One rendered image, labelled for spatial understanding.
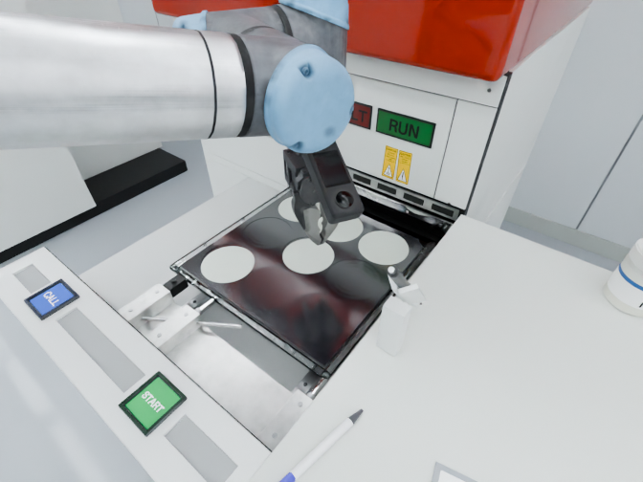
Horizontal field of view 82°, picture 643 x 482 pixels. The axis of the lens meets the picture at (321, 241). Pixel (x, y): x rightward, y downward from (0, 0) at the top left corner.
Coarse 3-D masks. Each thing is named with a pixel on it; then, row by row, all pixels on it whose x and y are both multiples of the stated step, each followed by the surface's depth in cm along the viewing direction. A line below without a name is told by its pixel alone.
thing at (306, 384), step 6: (390, 288) 72; (336, 354) 62; (312, 372) 59; (306, 378) 58; (312, 378) 58; (318, 378) 58; (300, 384) 58; (306, 384) 58; (312, 384) 58; (294, 390) 57; (300, 390) 57; (306, 390) 57
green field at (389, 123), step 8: (384, 112) 70; (384, 120) 71; (392, 120) 70; (400, 120) 69; (408, 120) 68; (416, 120) 67; (384, 128) 72; (392, 128) 71; (400, 128) 70; (408, 128) 69; (416, 128) 68; (424, 128) 67; (400, 136) 70; (408, 136) 69; (416, 136) 68; (424, 136) 67; (424, 144) 68
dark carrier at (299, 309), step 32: (288, 192) 89; (256, 224) 80; (288, 224) 80; (384, 224) 79; (192, 256) 72; (256, 256) 72; (352, 256) 72; (224, 288) 66; (256, 288) 66; (288, 288) 66; (320, 288) 66; (352, 288) 66; (384, 288) 66; (288, 320) 61; (320, 320) 61; (352, 320) 61; (320, 352) 56
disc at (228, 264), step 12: (216, 252) 73; (228, 252) 73; (240, 252) 73; (204, 264) 70; (216, 264) 70; (228, 264) 70; (240, 264) 70; (252, 264) 70; (216, 276) 68; (228, 276) 68; (240, 276) 68
